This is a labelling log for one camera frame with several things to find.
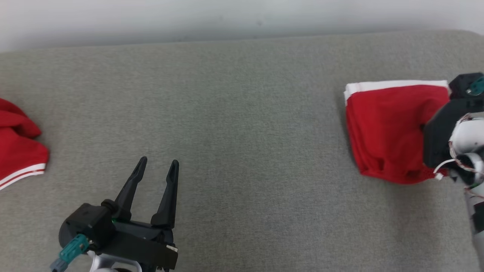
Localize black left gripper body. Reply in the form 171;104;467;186
89;219;179;272

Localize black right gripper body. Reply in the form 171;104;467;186
423;96;484;168

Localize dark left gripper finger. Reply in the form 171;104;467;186
151;160;180;228
113;156;148;221

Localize red shorts white hem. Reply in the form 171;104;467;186
343;79;450;185

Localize red shirt white sleeves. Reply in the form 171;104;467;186
0;98;50;190

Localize white red right wires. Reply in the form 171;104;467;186
433;113;484;201

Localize teal right camera connector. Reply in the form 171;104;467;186
466;77;484;96

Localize teal camera connector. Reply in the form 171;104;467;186
466;77;484;96
50;233;90;272

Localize teal left camera connector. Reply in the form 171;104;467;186
50;233;90;272

